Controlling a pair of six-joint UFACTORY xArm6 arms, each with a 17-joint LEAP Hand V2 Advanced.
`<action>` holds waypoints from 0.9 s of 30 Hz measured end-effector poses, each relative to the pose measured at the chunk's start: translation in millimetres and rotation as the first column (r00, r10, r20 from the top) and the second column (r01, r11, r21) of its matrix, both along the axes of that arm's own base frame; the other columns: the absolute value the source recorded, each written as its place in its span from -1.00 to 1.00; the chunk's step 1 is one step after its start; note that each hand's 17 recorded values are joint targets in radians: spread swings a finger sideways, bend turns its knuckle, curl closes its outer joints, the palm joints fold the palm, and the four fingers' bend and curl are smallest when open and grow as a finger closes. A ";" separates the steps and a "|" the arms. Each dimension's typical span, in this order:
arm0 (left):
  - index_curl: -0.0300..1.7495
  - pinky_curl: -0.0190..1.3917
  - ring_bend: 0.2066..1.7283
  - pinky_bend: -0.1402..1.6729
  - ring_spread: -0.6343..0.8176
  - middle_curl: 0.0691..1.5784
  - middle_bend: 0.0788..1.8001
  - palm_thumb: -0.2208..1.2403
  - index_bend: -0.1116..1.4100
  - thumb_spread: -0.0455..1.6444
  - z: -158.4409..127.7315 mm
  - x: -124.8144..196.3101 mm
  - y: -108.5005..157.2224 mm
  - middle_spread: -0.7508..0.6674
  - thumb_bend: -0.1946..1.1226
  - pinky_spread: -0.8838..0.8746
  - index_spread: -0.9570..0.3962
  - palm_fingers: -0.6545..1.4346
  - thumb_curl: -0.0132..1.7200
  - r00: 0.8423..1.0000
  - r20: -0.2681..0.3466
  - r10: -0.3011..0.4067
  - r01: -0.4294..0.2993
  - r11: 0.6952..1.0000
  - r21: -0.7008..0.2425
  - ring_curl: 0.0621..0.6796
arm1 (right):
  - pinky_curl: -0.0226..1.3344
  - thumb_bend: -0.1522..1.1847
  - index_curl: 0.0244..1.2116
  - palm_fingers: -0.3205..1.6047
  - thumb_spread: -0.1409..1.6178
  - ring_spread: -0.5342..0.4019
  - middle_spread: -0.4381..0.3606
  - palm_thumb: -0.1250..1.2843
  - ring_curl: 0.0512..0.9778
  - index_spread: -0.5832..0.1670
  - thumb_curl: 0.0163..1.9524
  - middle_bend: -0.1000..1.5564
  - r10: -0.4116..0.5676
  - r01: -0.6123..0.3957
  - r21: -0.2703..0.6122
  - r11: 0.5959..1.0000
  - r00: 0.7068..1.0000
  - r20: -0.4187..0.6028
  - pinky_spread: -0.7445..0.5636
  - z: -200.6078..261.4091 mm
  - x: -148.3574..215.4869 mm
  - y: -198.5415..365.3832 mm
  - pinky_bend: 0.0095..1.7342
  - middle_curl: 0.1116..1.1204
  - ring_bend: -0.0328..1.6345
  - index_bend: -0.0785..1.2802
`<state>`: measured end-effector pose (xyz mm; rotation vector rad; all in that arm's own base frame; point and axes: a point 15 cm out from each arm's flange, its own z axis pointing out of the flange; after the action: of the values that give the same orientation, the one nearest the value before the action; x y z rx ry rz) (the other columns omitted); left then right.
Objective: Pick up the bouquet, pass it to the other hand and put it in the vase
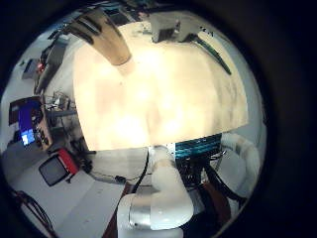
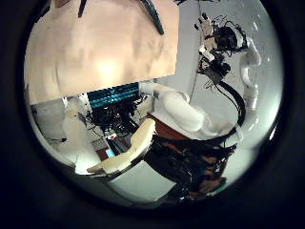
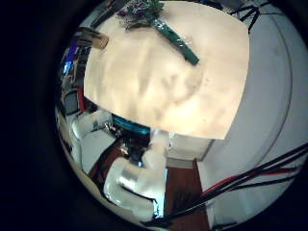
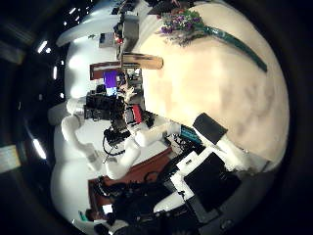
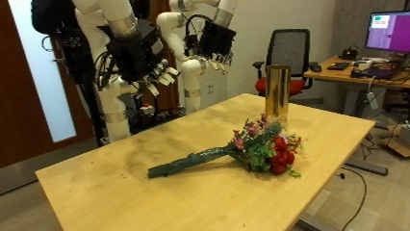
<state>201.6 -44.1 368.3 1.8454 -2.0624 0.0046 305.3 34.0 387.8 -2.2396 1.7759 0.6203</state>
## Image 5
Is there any black keyboard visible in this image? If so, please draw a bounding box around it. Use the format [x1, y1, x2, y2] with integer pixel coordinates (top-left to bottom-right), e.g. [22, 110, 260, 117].
[325, 62, 352, 71]

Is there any black mesh office chair red seat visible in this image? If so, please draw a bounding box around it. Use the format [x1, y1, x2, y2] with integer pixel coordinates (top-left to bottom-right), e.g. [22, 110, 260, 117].
[253, 28, 321, 98]

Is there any dark open laptop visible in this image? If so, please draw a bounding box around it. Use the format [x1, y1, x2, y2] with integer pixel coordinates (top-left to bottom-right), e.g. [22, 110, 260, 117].
[365, 61, 409, 80]

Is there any black floor cable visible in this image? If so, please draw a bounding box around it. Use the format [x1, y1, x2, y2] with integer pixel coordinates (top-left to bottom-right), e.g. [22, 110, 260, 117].
[337, 167, 369, 231]

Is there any grey table frame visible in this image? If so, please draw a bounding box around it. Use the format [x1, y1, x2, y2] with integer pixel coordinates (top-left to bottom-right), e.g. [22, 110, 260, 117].
[293, 150, 390, 231]

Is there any black desk phone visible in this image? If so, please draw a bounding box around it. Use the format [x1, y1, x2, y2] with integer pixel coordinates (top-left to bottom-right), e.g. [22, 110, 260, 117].
[340, 47, 360, 61]

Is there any tall gold cylinder vase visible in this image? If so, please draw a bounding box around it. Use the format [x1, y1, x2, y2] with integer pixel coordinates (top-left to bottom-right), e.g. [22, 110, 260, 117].
[264, 64, 292, 129]

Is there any brown door with frosted glass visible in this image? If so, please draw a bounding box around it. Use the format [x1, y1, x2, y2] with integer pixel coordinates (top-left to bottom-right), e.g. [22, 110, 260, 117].
[0, 0, 96, 168]

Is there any white power adapter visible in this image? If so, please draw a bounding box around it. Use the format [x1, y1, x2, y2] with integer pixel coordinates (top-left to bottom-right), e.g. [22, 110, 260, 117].
[365, 90, 380, 111]

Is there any computer monitor with purple screen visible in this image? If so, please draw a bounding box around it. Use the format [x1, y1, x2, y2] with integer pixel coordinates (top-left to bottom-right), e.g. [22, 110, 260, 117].
[364, 11, 410, 54]

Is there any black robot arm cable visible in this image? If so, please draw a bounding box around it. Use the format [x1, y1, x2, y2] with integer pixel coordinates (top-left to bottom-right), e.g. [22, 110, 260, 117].
[92, 50, 115, 92]

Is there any cardboard box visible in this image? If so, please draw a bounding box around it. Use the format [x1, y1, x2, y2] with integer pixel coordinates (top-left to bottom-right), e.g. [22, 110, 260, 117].
[382, 124, 410, 158]

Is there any wooden office desk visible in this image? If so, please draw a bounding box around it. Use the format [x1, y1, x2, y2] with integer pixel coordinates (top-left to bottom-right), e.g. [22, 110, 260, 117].
[304, 56, 410, 117]

